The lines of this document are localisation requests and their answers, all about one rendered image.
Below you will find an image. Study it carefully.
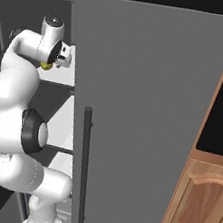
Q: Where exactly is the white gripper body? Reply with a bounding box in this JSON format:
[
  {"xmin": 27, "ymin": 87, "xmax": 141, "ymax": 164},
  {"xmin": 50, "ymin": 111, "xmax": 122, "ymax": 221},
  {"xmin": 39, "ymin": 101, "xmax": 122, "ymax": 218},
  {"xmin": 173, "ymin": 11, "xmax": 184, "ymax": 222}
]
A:
[{"xmin": 55, "ymin": 48, "xmax": 75, "ymax": 70}]

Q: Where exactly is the yellow lemon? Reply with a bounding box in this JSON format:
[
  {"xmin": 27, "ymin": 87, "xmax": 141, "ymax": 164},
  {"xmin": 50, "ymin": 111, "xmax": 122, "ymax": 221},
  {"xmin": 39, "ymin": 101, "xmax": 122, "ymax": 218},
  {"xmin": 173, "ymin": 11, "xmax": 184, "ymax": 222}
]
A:
[{"xmin": 38, "ymin": 60, "xmax": 54, "ymax": 72}]

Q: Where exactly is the grey fridge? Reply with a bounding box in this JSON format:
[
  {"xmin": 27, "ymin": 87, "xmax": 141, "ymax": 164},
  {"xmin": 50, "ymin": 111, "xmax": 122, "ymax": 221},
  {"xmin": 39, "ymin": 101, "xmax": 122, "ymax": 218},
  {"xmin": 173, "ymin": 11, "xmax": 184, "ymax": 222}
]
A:
[{"xmin": 0, "ymin": 0, "xmax": 108, "ymax": 223}]

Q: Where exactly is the grey fridge door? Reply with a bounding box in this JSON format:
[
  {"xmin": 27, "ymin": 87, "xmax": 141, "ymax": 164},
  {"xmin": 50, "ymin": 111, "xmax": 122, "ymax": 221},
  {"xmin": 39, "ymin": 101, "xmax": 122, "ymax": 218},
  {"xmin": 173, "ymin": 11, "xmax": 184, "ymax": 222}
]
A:
[{"xmin": 44, "ymin": 0, "xmax": 223, "ymax": 223}]

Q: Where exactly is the wooden cabinet door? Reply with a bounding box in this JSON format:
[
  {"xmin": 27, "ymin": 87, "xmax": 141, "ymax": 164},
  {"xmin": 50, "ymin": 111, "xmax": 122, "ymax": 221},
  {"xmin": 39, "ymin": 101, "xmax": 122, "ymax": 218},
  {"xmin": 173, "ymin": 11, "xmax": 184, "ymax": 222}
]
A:
[{"xmin": 167, "ymin": 167, "xmax": 223, "ymax": 223}]

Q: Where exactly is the dark grey door handle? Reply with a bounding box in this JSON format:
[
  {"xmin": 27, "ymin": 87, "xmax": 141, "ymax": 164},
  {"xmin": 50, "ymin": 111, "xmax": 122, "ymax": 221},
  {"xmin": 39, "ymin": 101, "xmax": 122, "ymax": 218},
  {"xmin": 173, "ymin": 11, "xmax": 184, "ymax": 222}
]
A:
[{"xmin": 67, "ymin": 105, "xmax": 103, "ymax": 223}]

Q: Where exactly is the wooden cabinet frame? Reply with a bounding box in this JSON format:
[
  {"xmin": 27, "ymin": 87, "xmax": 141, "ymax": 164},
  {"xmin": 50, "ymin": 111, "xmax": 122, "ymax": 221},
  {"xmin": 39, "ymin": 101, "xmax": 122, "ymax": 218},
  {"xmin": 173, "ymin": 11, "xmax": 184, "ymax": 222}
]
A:
[{"xmin": 155, "ymin": 0, "xmax": 223, "ymax": 223}]

